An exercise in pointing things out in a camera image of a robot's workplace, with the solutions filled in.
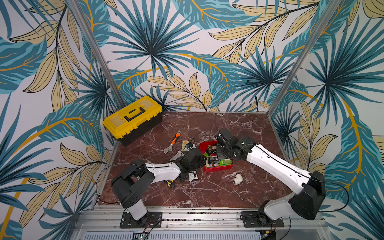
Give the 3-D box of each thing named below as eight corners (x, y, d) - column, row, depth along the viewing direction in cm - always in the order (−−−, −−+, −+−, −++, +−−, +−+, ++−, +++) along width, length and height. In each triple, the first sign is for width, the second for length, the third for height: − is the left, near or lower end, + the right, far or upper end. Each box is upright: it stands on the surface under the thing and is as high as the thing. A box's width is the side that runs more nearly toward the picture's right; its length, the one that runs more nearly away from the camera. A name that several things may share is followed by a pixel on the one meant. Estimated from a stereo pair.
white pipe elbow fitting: (236, 187, 86) (238, 185, 84) (230, 180, 88) (232, 179, 86) (243, 180, 89) (244, 178, 86) (237, 174, 91) (238, 172, 88)
